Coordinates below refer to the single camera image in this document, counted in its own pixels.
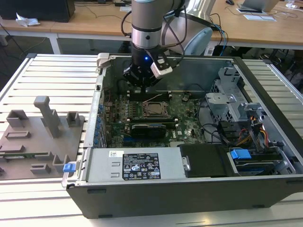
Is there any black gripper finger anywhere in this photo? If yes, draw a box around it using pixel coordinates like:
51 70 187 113
144 76 162 94
122 66 145 94

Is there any silver CPU plate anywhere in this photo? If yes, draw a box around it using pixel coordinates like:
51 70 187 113
148 104 164 114

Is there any metal socket cover frame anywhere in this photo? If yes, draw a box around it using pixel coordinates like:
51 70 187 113
142 101 170 118

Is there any black RAM slot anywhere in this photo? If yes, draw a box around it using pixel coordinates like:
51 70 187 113
129 117 178 123
129 95 172 101
128 122 178 129
130 91 171 96

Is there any CPU socket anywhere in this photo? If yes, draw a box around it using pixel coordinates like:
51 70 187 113
141 101 174 119

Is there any green motherboard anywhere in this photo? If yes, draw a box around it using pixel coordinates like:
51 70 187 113
105 93 209 148

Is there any wooden desk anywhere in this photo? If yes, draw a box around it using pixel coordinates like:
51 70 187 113
0 0 303 51

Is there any silver metal drive cage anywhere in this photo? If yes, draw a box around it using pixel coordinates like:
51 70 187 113
205 67 266 123

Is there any silver power supply with label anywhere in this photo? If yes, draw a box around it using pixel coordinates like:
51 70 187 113
85 148 187 183

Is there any black plastic shroud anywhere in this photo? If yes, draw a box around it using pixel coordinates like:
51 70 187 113
179 144 240 178

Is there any grey parts rack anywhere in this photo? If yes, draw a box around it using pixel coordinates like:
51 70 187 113
0 96 86 182

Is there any blue case latch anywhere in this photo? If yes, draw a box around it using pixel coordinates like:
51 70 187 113
63 163 76 174

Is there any hard disk in blue carrier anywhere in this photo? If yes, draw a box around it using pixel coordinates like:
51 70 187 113
229 148 282 177

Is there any black computer box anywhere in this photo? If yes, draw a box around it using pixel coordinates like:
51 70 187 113
0 0 76 23

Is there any black open PC case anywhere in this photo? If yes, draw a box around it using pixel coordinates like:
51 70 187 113
62 53 303 219

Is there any crumpled white paper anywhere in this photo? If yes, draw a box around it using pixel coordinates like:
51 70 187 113
15 12 41 26

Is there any green RAM stick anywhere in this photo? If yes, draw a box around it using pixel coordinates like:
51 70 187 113
0 152 48 159

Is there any grey laptop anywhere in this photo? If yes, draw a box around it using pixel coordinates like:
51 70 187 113
238 0 281 12

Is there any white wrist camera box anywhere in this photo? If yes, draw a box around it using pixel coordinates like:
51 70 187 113
150 58 174 79

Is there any grey case latch handle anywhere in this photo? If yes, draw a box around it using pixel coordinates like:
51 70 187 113
97 53 111 69

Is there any blue cable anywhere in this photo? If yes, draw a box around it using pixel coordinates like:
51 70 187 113
214 23 229 55

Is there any black cable bundle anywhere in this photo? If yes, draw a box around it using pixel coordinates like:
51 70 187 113
198 98 242 145

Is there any red yellow orange wire bundle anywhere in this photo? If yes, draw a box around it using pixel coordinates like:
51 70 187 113
239 127 269 146

